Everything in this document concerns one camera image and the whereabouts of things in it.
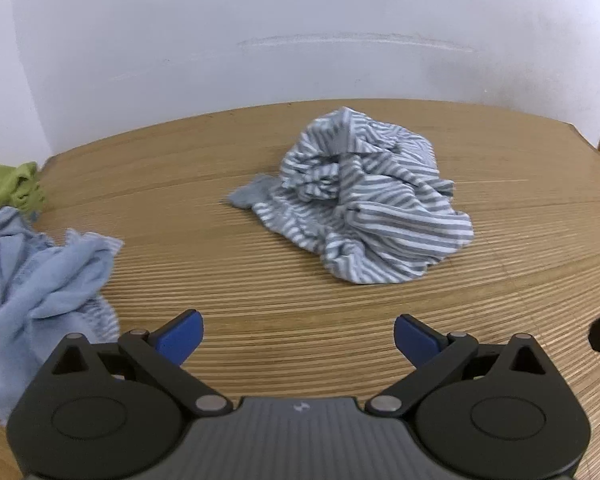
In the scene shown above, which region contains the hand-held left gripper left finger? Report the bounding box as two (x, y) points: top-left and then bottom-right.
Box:
(50, 310), (233, 416)

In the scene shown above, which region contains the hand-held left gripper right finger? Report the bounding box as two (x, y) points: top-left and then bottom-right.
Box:
(365, 313), (548, 416)

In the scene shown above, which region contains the grey white striped garment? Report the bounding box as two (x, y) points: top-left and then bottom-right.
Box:
(225, 106), (476, 286)

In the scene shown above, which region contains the light blue cloth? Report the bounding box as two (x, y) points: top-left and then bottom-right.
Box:
(0, 207), (126, 423)

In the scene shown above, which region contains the green cloth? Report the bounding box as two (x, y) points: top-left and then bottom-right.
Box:
(0, 158), (47, 221)

